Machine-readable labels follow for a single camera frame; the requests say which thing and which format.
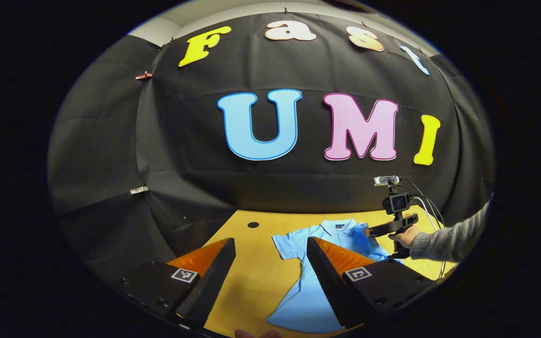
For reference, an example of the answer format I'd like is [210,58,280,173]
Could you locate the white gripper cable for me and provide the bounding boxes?
[411,196,447,280]

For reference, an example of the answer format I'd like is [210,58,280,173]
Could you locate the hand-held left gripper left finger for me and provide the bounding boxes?
[116,237,237,329]

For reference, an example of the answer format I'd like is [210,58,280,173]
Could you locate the light blue T-shirt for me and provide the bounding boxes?
[266,218,405,334]

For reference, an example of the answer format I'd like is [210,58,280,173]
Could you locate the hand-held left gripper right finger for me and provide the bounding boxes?
[306,236,440,329]

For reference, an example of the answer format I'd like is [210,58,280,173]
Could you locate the black backdrop cloth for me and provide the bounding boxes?
[47,12,495,292]

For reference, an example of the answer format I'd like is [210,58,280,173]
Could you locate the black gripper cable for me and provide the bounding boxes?
[400,177,446,228]

